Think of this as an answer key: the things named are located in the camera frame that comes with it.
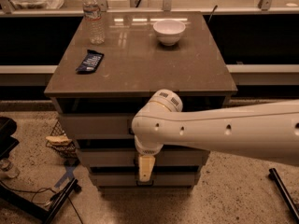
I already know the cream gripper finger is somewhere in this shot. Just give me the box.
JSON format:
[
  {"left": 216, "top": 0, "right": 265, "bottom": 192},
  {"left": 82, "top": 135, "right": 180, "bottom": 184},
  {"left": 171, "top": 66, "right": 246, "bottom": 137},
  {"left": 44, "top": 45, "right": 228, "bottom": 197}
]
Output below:
[{"left": 138, "top": 155, "right": 155, "bottom": 182}]

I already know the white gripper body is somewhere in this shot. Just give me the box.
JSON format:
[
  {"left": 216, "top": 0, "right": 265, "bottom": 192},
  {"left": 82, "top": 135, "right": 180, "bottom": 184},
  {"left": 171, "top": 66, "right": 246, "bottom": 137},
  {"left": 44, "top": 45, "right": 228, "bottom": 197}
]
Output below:
[{"left": 135, "top": 134, "right": 164, "bottom": 156}]

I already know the grey drawer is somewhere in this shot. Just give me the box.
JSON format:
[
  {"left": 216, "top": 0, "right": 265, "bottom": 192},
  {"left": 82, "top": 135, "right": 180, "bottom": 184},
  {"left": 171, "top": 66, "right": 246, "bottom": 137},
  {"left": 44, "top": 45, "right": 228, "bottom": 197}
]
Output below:
[
  {"left": 77, "top": 147, "right": 209, "bottom": 167},
  {"left": 59, "top": 113, "right": 134, "bottom": 140},
  {"left": 89, "top": 173, "right": 200, "bottom": 188}
]

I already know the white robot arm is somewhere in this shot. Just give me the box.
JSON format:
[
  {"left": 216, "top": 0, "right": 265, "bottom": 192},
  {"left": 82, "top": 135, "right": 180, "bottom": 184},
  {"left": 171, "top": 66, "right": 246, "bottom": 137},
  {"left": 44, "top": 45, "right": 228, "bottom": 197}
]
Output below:
[{"left": 132, "top": 90, "right": 299, "bottom": 182}]

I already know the grey drawer cabinet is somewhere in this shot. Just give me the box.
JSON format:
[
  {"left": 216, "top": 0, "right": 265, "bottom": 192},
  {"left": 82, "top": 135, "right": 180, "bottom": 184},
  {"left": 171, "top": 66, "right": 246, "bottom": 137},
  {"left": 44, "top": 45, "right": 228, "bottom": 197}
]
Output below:
[{"left": 44, "top": 10, "right": 238, "bottom": 191}]

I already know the blue tape cross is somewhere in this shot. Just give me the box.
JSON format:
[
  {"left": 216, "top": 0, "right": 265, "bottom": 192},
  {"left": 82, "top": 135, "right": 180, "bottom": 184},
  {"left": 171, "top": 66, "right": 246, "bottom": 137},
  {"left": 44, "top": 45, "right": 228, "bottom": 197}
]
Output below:
[{"left": 54, "top": 166, "right": 76, "bottom": 189}]

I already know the sponge in basket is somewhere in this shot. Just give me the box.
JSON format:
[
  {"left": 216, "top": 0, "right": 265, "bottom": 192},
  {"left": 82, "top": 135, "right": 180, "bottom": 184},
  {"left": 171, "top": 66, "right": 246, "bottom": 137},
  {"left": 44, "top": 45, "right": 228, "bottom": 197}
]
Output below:
[{"left": 46, "top": 135, "right": 72, "bottom": 146}]

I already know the blue snack bar wrapper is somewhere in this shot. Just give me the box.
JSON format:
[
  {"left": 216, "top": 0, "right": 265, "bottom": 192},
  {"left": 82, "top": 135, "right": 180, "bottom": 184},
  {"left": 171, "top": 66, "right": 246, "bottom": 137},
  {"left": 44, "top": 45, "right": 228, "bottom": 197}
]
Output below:
[{"left": 76, "top": 49, "right": 104, "bottom": 74}]

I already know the black stand leg left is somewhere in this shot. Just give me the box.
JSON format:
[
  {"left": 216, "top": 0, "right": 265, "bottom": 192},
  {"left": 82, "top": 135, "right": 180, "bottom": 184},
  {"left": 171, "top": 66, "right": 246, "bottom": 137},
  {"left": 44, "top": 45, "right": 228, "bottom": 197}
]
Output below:
[{"left": 0, "top": 178, "right": 78, "bottom": 224}]

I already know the white ceramic bowl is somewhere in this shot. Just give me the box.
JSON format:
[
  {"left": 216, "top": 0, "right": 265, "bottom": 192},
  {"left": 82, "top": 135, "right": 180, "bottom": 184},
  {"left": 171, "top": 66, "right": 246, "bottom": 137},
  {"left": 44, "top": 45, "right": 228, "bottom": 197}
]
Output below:
[{"left": 153, "top": 20, "right": 186, "bottom": 46}]

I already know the small bottle on floor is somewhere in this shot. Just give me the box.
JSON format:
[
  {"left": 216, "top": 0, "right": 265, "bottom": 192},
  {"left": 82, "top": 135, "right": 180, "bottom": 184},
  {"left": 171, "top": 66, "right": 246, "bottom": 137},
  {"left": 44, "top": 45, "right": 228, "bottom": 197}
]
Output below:
[{"left": 0, "top": 159, "right": 20, "bottom": 178}]

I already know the black chair base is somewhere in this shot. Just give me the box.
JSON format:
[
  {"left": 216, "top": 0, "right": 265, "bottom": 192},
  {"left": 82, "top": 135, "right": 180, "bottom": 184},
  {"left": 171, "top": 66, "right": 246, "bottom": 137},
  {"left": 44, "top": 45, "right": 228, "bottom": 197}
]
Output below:
[{"left": 0, "top": 117, "right": 19, "bottom": 160}]

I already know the clear plastic water bottle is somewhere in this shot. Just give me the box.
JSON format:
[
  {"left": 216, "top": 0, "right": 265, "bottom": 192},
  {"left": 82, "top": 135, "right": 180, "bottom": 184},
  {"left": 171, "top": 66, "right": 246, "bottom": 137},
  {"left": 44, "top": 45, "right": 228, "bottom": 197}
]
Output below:
[{"left": 82, "top": 0, "right": 105, "bottom": 45}]

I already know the black bar right floor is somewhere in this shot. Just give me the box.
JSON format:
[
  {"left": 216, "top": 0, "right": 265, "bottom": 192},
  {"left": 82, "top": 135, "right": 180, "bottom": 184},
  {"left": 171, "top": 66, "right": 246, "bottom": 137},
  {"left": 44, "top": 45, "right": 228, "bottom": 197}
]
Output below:
[{"left": 268, "top": 168, "right": 299, "bottom": 224}]

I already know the black wire basket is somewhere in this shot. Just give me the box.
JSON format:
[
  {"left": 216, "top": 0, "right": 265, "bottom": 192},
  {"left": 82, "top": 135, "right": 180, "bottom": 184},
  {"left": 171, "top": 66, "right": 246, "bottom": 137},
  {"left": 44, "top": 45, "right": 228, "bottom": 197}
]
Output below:
[{"left": 46, "top": 121, "right": 77, "bottom": 159}]

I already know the black floor cable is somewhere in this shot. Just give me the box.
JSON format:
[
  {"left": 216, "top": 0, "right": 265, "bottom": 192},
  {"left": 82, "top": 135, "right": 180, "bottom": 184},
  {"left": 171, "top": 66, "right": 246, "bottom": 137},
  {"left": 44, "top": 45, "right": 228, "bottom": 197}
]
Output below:
[{"left": 0, "top": 180, "right": 84, "bottom": 224}]

